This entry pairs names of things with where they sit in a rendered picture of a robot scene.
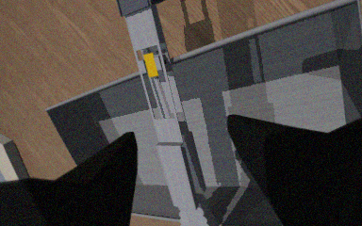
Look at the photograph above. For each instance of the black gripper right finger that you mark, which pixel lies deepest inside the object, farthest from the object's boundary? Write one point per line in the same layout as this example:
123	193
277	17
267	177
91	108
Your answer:
310	178

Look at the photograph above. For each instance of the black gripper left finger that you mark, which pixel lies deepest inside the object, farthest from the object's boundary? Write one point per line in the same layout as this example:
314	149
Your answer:
98	192

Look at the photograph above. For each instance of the cream rectangular block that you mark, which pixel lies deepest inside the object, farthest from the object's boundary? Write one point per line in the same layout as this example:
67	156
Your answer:
11	164

